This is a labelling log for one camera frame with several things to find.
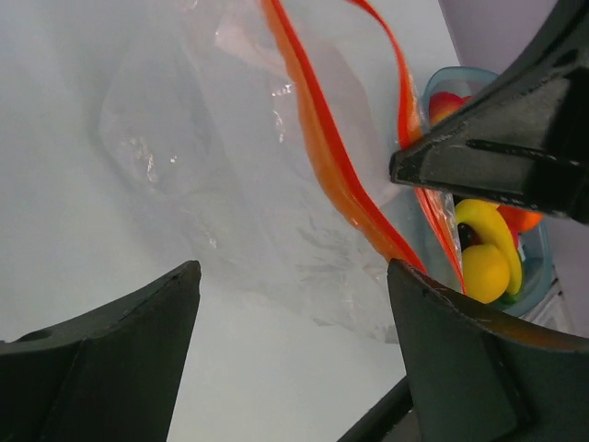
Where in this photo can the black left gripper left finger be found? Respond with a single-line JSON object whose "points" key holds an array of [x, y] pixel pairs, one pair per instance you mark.
{"points": [[111, 374]]}

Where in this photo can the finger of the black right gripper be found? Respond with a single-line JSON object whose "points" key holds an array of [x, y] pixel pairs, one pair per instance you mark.
{"points": [[522, 140]]}

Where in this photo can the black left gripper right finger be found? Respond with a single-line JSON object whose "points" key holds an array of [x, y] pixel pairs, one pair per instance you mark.
{"points": [[478, 374]]}

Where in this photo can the yellow toy banana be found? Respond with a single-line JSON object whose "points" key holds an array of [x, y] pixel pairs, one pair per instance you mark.
{"points": [[487, 222]]}

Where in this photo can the red toy apple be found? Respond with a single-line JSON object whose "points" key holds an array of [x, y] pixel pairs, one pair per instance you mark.
{"points": [[443, 104]]}

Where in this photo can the yellow toy lemon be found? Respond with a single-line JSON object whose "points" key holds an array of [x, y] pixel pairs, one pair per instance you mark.
{"points": [[486, 273]]}

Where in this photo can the clear orange-zipper zip bag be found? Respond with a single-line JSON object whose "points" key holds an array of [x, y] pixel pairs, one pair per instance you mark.
{"points": [[242, 128]]}

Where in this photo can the blue plastic food tub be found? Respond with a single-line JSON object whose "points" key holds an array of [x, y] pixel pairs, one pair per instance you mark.
{"points": [[533, 245]]}

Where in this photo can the black base bar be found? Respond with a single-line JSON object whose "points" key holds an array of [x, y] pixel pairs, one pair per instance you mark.
{"points": [[383, 417]]}

